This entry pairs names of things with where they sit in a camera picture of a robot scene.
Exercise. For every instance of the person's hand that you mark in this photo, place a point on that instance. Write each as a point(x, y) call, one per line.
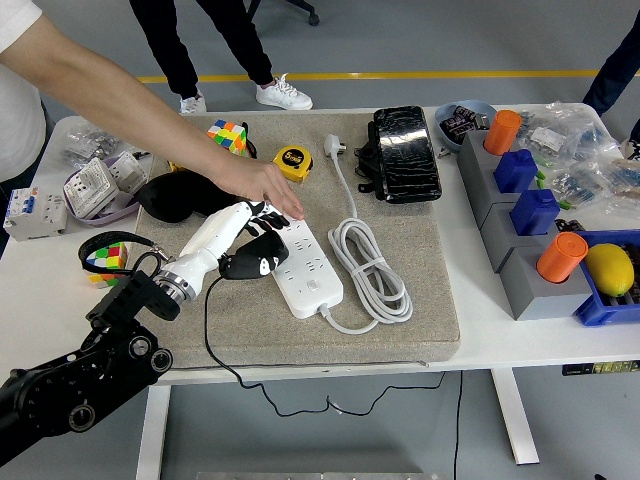
point(255, 180)

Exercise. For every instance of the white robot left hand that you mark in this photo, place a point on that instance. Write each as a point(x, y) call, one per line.
point(215, 235)

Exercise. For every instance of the white power strip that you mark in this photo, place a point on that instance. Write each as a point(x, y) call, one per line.
point(310, 280)

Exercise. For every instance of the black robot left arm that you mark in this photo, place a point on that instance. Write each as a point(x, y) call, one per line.
point(115, 300)

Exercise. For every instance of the person's forearm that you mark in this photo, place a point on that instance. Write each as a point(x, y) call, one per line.
point(125, 105)

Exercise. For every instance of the large colourful puzzle cube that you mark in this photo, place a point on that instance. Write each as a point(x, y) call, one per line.
point(230, 132)

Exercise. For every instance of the black fabric pouch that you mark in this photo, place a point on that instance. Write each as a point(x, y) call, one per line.
point(170, 200)

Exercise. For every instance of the white table leg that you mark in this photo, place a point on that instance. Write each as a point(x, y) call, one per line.
point(152, 430)
point(515, 420)

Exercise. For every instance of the white socket cube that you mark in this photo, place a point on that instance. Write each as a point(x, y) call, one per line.
point(90, 187)
point(127, 172)

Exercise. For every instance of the small black pin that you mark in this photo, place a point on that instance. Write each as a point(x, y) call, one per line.
point(142, 155)

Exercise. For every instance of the table control panel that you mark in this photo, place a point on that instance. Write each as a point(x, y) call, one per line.
point(600, 369)

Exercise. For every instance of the small colourful puzzle cube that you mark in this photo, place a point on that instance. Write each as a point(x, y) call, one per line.
point(107, 257)

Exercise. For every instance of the grey-brown fabric mat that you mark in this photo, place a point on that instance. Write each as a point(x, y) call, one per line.
point(300, 345)

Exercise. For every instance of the black cracked glossy case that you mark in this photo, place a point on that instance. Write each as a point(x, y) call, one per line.
point(407, 155)

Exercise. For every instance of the person in black trousers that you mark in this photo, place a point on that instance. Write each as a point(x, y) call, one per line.
point(170, 50)

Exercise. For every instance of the clear bag of metal parts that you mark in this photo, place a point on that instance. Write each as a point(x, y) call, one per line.
point(90, 140)

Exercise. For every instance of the blue storage bin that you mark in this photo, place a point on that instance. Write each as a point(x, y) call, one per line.
point(600, 312)

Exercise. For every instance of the white circuit breaker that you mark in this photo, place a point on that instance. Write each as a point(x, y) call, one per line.
point(40, 215)

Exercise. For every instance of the small metal clip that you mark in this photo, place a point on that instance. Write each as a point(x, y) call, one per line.
point(444, 152)

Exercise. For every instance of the blue bowl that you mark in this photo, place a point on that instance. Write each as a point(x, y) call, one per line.
point(447, 139)

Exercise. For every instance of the grey peg holder block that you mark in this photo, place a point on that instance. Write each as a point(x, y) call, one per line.
point(472, 165)
point(497, 225)
point(530, 295)

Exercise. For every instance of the yellow lemon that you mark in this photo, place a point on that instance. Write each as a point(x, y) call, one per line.
point(610, 269)

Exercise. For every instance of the black capacitors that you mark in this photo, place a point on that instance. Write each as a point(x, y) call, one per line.
point(462, 122)

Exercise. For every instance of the orange cylinder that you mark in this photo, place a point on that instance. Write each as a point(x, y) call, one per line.
point(562, 257)
point(502, 132)

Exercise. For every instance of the dark electronic parts pile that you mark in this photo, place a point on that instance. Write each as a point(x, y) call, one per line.
point(570, 225)

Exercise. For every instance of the blue block peg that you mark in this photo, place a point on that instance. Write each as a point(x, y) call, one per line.
point(537, 212)
point(516, 171)

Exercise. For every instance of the small green clip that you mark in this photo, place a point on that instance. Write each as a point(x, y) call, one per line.
point(564, 204)
point(540, 175)

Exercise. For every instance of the clear bag of components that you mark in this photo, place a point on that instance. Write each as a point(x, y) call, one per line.
point(580, 185)
point(595, 135)
point(625, 175)

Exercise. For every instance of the clear bag with white label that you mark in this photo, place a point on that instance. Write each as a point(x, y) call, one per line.
point(547, 136)

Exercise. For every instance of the person in dark blue trousers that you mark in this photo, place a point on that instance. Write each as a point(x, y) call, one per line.
point(615, 60)

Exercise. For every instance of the black plastic bracket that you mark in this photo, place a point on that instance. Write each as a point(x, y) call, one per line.
point(367, 160)

